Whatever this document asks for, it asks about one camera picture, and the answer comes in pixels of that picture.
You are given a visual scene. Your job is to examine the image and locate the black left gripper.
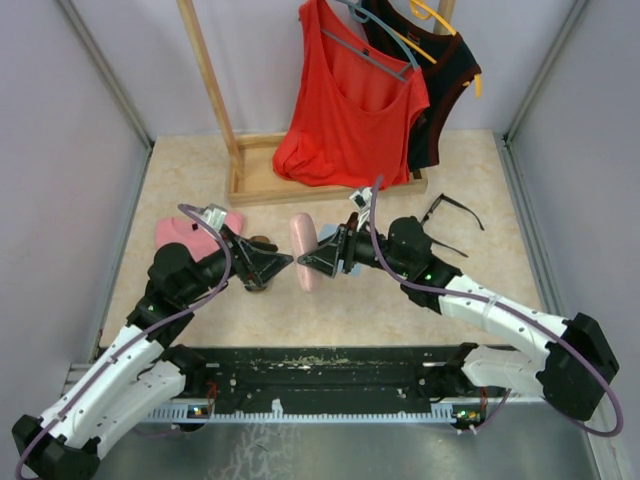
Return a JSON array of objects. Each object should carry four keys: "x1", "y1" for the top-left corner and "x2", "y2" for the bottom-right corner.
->
[{"x1": 179, "y1": 224, "x2": 294, "y2": 304}]

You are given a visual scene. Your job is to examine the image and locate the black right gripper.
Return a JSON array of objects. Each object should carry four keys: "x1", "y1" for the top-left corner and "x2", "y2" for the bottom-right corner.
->
[{"x1": 300, "y1": 212, "x2": 411, "y2": 278}]

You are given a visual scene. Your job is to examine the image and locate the plaid brown glasses case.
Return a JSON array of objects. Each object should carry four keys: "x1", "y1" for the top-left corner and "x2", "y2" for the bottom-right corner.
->
[{"x1": 249, "y1": 235, "x2": 278, "y2": 293}]

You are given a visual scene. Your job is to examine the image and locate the pink glasses case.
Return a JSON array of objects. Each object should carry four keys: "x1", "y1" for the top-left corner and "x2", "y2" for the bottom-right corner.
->
[{"x1": 289, "y1": 213, "x2": 321, "y2": 293}]

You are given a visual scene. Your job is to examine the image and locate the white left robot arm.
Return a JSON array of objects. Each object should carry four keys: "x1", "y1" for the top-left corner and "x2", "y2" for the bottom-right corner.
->
[{"x1": 12, "y1": 227, "x2": 293, "y2": 479}]

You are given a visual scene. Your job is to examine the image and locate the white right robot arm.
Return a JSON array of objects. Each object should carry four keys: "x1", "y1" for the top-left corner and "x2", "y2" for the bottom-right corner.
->
[{"x1": 289, "y1": 213, "x2": 619, "y2": 421}]

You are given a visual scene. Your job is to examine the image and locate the light blue cloth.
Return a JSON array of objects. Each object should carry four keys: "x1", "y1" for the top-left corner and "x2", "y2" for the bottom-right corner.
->
[{"x1": 319, "y1": 225, "x2": 362, "y2": 277}]

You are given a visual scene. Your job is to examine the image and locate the wooden clothes rack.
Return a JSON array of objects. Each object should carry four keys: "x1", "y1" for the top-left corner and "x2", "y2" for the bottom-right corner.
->
[{"x1": 176, "y1": 1, "x2": 436, "y2": 207}]

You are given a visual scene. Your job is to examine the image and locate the folded pink t-shirt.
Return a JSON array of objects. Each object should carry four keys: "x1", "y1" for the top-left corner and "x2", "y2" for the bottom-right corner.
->
[{"x1": 155, "y1": 212, "x2": 245, "y2": 262}]

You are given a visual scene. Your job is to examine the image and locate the red tank top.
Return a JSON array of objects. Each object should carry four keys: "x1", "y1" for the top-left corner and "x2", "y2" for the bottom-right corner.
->
[{"x1": 272, "y1": 1, "x2": 429, "y2": 188}]

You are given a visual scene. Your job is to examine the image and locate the black maroon-trimmed tank top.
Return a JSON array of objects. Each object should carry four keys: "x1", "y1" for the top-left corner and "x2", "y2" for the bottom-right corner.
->
[{"x1": 362, "y1": 0, "x2": 482, "y2": 171}]

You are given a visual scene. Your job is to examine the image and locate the grey-blue plastic hanger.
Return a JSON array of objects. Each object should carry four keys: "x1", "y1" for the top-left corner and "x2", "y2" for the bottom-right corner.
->
[{"x1": 320, "y1": 1, "x2": 421, "y2": 83}]

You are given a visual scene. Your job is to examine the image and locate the yellow plastic hanger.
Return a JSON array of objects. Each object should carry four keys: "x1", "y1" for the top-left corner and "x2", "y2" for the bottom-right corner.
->
[{"x1": 399, "y1": 0, "x2": 483, "y2": 99}]

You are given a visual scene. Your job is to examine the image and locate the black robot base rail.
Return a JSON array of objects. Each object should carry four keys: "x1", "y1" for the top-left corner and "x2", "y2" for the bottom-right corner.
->
[{"x1": 145, "y1": 346, "x2": 505, "y2": 431}]

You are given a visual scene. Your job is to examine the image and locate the black frame sunglasses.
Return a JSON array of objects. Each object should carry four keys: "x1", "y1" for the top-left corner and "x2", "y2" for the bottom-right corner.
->
[{"x1": 419, "y1": 193, "x2": 486, "y2": 260}]

